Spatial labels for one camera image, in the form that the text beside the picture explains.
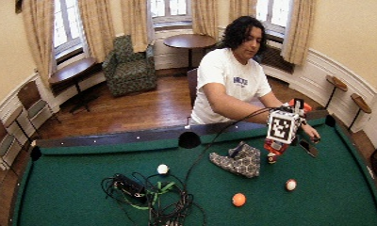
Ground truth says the black phone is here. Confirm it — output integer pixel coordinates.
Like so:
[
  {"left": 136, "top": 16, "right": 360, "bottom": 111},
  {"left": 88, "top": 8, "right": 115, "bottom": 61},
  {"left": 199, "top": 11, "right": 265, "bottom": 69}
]
[{"left": 299, "top": 138, "right": 320, "bottom": 158}]

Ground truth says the white cube of black markers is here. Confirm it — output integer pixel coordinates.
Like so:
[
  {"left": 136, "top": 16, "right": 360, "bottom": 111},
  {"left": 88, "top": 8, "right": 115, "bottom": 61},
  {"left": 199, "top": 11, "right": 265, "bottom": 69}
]
[{"left": 265, "top": 109, "right": 301, "bottom": 145}]

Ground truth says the grey patterned cloth pouch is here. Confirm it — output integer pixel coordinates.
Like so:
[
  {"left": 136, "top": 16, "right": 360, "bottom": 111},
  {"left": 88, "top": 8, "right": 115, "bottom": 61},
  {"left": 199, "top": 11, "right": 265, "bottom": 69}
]
[{"left": 209, "top": 140, "right": 263, "bottom": 179}]

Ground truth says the red striped white billiard ball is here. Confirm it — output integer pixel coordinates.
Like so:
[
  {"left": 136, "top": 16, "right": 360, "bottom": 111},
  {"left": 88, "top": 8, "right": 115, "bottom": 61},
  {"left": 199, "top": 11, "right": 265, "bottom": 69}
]
[{"left": 284, "top": 178, "right": 300, "bottom": 192}]

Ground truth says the small wooden stand table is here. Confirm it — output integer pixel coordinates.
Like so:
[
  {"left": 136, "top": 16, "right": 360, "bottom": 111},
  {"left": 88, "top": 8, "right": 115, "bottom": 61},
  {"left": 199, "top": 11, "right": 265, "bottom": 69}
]
[
  {"left": 323, "top": 74, "right": 349, "bottom": 110},
  {"left": 348, "top": 92, "right": 373, "bottom": 132}
]

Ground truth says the orange billiard ball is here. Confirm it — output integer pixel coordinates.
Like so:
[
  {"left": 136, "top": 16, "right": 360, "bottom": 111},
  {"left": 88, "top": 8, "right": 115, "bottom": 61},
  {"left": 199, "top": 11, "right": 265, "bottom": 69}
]
[{"left": 232, "top": 192, "right": 248, "bottom": 208}]

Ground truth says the the person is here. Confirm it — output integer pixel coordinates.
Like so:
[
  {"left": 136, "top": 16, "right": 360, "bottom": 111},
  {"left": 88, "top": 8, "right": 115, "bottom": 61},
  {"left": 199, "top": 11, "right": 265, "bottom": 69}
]
[{"left": 190, "top": 15, "right": 323, "bottom": 143}]

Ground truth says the dark radiator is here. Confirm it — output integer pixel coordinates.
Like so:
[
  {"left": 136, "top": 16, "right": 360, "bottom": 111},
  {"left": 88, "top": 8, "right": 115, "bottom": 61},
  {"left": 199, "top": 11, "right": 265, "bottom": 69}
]
[{"left": 260, "top": 45, "right": 296, "bottom": 74}]

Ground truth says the beige curtain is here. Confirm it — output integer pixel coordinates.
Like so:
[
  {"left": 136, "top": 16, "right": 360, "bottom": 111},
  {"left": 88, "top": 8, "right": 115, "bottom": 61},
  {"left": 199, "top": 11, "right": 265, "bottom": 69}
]
[
  {"left": 280, "top": 0, "right": 319, "bottom": 66},
  {"left": 228, "top": 0, "right": 259, "bottom": 23},
  {"left": 120, "top": 0, "right": 151, "bottom": 54},
  {"left": 78, "top": 0, "right": 118, "bottom": 63},
  {"left": 191, "top": 0, "right": 220, "bottom": 40},
  {"left": 21, "top": 0, "right": 56, "bottom": 90}
]

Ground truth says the black electronics box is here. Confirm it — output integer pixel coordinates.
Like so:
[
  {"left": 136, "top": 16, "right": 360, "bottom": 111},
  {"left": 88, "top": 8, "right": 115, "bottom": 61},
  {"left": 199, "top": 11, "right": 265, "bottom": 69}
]
[{"left": 112, "top": 173, "right": 148, "bottom": 200}]

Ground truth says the round wooden table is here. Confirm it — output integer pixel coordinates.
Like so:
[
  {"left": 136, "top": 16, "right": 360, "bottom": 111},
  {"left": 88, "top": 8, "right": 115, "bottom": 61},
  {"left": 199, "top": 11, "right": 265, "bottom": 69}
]
[{"left": 163, "top": 33, "right": 217, "bottom": 71}]

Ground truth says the window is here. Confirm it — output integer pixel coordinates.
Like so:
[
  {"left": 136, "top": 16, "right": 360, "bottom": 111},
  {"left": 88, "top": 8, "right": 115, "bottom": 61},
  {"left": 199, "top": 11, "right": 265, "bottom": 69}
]
[
  {"left": 53, "top": 0, "right": 86, "bottom": 60},
  {"left": 147, "top": 0, "right": 193, "bottom": 31},
  {"left": 255, "top": 0, "right": 292, "bottom": 40}
]

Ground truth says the green patterned armchair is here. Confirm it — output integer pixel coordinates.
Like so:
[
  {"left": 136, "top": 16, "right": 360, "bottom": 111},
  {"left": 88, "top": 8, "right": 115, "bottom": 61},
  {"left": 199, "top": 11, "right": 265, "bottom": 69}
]
[{"left": 100, "top": 34, "right": 159, "bottom": 98}]

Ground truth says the long wooden side table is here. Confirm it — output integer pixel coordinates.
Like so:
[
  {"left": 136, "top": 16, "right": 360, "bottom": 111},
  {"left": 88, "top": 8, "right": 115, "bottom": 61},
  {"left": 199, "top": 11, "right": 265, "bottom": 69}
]
[{"left": 49, "top": 56, "right": 99, "bottom": 113}]

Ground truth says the brown folding chair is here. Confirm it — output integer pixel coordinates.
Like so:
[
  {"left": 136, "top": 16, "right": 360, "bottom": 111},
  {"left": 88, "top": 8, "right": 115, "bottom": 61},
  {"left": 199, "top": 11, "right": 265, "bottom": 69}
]
[
  {"left": 15, "top": 80, "right": 60, "bottom": 139},
  {"left": 0, "top": 115, "right": 25, "bottom": 177}
]

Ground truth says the orange and black wrist mount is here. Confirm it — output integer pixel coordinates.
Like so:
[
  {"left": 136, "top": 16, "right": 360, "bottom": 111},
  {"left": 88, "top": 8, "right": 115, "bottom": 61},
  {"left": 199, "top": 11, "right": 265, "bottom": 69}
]
[{"left": 285, "top": 97, "right": 315, "bottom": 115}]

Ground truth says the black cable of glove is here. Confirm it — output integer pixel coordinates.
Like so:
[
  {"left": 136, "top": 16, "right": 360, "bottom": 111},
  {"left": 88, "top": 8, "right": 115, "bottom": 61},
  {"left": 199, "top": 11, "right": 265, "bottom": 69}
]
[{"left": 184, "top": 106, "right": 277, "bottom": 186}]

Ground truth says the dark wooden pool table rail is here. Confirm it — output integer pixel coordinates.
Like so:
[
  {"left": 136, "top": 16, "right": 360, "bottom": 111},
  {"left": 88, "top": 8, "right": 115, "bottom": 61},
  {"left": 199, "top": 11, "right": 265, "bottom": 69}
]
[{"left": 30, "top": 109, "right": 338, "bottom": 149}]

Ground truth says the bundle of black cables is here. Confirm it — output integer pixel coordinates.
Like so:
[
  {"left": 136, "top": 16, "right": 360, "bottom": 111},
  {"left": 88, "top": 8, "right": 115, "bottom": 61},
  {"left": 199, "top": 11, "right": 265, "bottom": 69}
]
[{"left": 100, "top": 171, "right": 209, "bottom": 226}]

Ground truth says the green strap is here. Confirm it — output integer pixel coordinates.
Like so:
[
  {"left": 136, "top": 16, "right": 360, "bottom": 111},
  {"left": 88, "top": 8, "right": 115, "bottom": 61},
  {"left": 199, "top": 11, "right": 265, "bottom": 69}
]
[{"left": 123, "top": 181, "right": 178, "bottom": 211}]

